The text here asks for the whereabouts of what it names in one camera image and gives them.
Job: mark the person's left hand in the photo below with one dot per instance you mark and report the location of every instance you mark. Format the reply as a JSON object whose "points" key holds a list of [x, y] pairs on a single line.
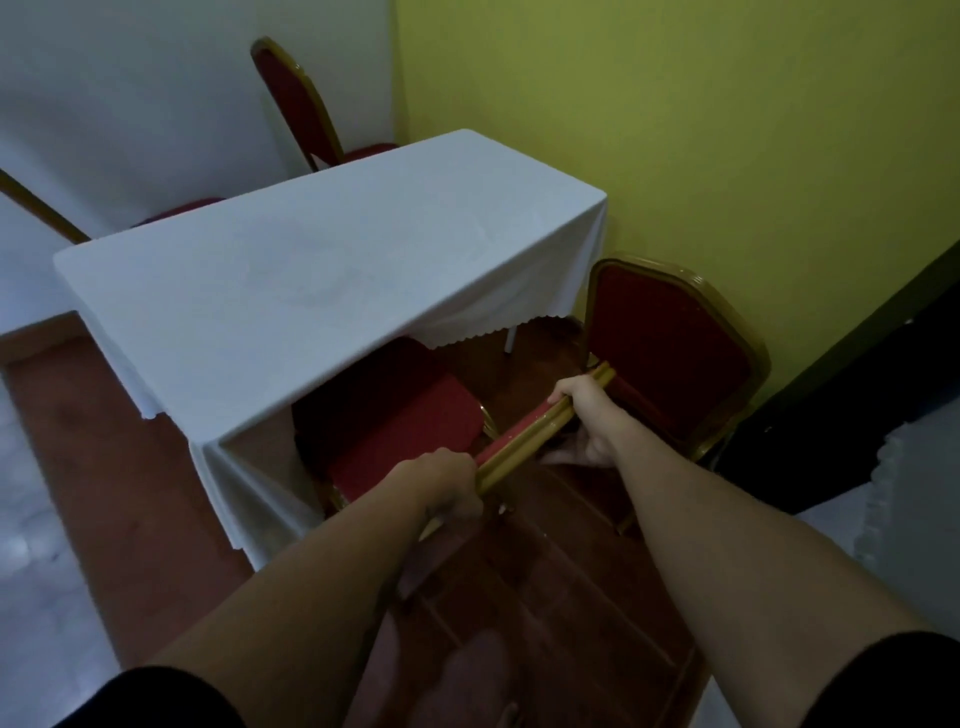
{"points": [[439, 484]]}

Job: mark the person's right hand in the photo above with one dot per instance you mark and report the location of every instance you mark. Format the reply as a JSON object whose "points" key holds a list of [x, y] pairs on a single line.
{"points": [[596, 427]]}

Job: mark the person's left fingers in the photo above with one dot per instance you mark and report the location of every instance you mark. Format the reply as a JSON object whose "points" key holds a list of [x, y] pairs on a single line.
{"points": [[469, 487]]}

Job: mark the person's right thumb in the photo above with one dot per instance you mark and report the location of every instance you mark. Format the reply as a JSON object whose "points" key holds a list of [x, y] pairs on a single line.
{"points": [[564, 455]]}

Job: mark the red chair with gold frame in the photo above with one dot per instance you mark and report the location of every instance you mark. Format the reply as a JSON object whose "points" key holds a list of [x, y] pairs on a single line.
{"points": [[675, 337], [409, 427], [41, 208], [296, 97]]}

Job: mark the person's left forearm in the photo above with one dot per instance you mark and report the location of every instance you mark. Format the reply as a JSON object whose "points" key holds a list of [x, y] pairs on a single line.
{"points": [[300, 607]]}

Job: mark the person's right forearm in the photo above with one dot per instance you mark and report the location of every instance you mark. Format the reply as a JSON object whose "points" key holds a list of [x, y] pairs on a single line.
{"points": [[735, 570]]}

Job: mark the white table leg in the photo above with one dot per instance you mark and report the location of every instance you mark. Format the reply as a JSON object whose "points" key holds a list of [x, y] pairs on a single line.
{"points": [[511, 339]]}

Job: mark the black door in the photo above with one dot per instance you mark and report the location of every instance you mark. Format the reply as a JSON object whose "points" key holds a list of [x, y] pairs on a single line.
{"points": [[832, 420]]}

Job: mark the white scalloped tablecloth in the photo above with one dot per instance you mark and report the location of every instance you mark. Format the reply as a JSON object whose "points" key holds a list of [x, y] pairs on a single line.
{"points": [[915, 525]]}

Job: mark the black left sleeve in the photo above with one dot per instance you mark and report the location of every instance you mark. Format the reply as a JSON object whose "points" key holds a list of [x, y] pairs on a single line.
{"points": [[150, 701]]}

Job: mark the black sleeve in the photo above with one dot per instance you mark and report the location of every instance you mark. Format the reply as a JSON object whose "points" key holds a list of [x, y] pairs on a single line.
{"points": [[892, 686], [150, 701]]}

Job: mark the black right sleeve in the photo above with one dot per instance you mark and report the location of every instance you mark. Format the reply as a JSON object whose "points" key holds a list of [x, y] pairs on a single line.
{"points": [[892, 686]]}

